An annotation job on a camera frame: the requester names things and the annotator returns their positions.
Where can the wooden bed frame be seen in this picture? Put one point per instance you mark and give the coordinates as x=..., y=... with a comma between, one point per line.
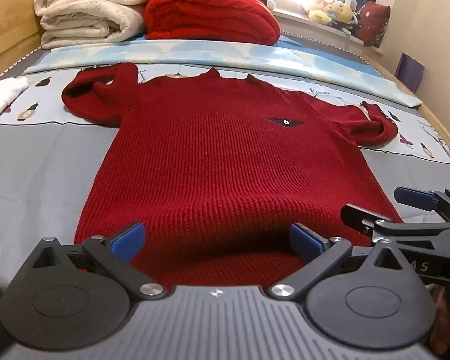
x=7, y=26

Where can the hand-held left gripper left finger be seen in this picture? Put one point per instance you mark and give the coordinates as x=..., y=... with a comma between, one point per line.
x=129, y=240

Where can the red knit sweater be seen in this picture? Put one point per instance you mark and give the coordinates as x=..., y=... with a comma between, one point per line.
x=210, y=150

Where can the cream folded blanket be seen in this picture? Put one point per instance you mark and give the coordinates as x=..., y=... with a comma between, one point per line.
x=86, y=11

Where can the light blue patterned quilt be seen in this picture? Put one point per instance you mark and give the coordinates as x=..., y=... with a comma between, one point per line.
x=285, y=60

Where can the person's right hand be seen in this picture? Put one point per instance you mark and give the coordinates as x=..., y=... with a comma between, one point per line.
x=448, y=318

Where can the dark red cushion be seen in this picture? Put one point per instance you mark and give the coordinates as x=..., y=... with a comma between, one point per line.
x=373, y=24

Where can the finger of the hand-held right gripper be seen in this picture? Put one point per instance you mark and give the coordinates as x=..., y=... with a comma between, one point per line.
x=412, y=195
x=360, y=217

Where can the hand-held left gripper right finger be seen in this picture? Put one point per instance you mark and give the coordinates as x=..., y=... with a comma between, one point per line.
x=305, y=243

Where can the red folded blanket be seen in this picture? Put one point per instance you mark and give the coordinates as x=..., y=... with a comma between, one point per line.
x=210, y=15

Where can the white window sill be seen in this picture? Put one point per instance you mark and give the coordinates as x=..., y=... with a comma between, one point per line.
x=315, y=32

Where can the white cloth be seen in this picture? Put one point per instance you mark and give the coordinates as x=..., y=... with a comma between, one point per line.
x=0, y=97

